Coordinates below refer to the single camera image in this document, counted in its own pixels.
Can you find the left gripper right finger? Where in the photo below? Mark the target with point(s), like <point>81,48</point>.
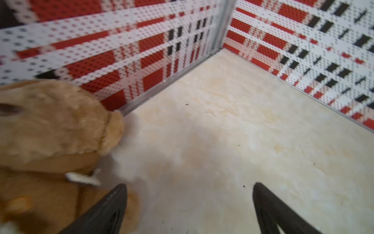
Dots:
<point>272,213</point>

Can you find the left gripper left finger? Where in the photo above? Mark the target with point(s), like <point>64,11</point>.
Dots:
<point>105,217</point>

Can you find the brown teddy bear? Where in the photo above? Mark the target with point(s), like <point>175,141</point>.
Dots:
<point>53,135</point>

